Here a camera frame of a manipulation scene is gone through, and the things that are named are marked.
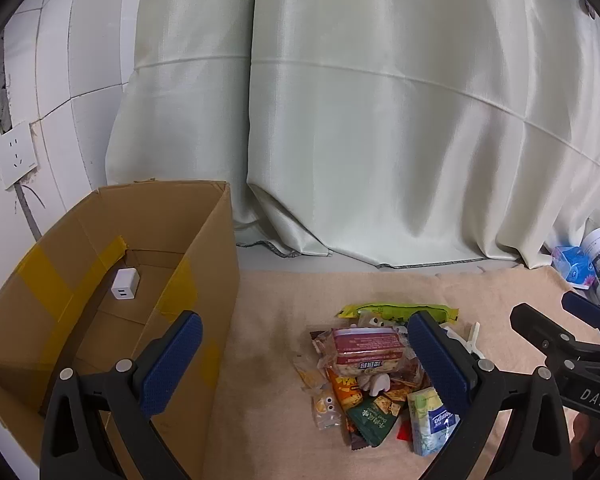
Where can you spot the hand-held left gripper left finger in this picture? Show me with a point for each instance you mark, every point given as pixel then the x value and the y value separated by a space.
pixel 172 360

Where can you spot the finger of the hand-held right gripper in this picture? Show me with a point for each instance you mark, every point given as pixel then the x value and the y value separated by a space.
pixel 587 310
pixel 540 330

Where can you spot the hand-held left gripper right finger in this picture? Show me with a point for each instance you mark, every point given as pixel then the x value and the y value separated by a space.
pixel 440 360

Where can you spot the clear packet with yellow toy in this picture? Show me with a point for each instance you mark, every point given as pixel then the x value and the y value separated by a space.
pixel 326 409

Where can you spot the brown cardboard box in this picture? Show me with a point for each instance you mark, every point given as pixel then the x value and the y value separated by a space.
pixel 130 210

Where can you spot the person's right hand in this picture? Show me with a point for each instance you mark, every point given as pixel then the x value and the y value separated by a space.
pixel 595 435

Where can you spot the white plastic piece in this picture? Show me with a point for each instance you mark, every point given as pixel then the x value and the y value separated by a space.
pixel 462 340

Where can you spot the red-brown snack packet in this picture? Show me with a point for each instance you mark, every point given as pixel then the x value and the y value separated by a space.
pixel 407 377

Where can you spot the blue wrapped tissue bundle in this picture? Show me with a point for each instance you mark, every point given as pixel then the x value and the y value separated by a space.
pixel 572 265

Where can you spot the green snack bar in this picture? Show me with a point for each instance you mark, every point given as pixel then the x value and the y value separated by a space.
pixel 405 310

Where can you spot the pink cracker packet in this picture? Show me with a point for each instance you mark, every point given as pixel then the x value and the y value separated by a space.
pixel 370 350

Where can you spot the light green tissue pack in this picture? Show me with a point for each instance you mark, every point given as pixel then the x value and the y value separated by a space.
pixel 430 430

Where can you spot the white toy figure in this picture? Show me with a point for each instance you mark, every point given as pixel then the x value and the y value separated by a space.
pixel 375 321

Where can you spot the small red packet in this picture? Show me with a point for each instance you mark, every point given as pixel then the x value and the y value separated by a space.
pixel 405 431

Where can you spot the white charger block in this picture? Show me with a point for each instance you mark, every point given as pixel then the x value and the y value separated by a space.
pixel 125 285

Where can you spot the dark green snack packet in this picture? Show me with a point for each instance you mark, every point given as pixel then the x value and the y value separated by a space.
pixel 372 422

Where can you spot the dark brown snack packet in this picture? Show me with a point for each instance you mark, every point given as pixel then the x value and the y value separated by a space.
pixel 356 437

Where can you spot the brown snack in clear wrapper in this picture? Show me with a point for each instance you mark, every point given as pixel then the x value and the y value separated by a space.
pixel 322 345

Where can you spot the beige blanket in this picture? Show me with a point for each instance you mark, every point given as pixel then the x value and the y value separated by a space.
pixel 280 310

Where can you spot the clear packet with orange snack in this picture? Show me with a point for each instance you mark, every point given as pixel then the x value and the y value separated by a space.
pixel 307 375

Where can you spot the pale green curtain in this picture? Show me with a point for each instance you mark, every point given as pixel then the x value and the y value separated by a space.
pixel 380 110

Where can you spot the metal curtain grommet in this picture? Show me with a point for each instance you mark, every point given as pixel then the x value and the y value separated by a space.
pixel 589 7

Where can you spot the white wall socket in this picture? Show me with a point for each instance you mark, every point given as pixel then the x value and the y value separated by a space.
pixel 15 155

